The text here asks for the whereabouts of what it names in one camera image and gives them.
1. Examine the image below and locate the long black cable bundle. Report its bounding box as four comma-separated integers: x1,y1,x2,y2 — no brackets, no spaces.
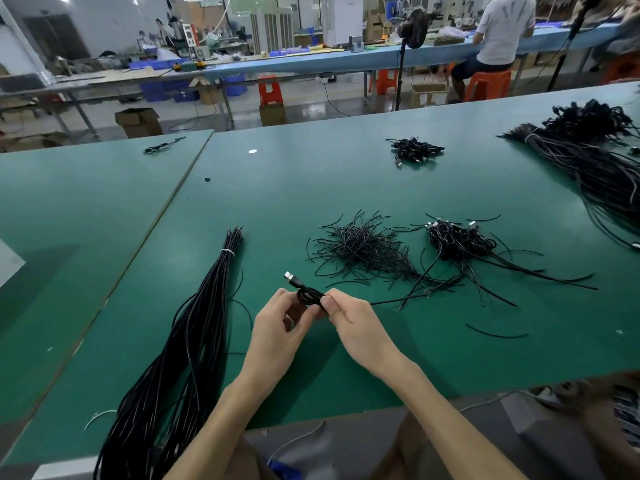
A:
95,227,246,480

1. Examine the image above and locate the loose black wire tie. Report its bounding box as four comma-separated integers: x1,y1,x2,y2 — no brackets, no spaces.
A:
465,325,529,340

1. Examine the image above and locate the red plastic stool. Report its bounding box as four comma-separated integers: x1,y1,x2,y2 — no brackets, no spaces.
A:
257,77,284,106

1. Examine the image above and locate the black tripod stand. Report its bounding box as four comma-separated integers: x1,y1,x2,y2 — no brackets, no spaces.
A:
547,0,604,93

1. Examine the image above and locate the white wire loop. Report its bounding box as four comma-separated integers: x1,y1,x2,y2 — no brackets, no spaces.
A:
85,409,118,429

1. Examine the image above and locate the open cardboard box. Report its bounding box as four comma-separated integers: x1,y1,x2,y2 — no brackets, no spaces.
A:
114,107,163,139

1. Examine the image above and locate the large heap of black cables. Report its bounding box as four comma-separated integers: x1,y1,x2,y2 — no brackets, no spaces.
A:
500,99,640,251

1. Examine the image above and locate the person's left hand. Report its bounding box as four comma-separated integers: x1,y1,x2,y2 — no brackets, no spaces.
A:
238,287,326,396

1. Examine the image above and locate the black fan on stand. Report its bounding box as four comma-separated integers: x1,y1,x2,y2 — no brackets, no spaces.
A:
393,7,431,111

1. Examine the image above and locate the small pile of knotted cables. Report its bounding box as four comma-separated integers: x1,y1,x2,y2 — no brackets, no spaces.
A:
388,137,446,166

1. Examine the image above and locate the orange plastic stool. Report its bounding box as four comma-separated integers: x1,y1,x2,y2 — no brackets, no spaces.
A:
375,69,398,96
463,71,513,102
605,55,640,84

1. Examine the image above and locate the long blue workbench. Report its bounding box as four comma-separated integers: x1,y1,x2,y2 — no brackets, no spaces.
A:
160,25,626,81

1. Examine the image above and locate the small cardboard box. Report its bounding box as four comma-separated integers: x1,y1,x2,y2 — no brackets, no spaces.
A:
260,103,288,127

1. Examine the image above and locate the person's right leg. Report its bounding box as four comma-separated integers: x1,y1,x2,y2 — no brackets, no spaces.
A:
580,375,640,480

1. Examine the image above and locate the small cable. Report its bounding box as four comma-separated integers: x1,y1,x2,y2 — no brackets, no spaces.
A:
143,137,187,156

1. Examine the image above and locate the pile of black wire ties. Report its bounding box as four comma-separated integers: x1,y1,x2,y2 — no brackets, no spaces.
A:
306,211,441,291

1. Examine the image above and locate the blue plastic item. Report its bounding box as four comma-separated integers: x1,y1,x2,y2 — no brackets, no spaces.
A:
268,459,306,480

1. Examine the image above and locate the person's right forearm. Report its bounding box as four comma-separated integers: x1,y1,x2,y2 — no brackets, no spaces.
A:
378,357,528,480

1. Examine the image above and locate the large white box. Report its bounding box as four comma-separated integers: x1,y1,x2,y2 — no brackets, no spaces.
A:
0,239,26,288

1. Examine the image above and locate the person's left forearm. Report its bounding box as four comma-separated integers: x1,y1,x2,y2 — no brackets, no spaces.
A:
165,373,276,480

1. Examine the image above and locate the person's right hand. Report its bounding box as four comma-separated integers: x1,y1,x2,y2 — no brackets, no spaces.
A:
320,289,411,384

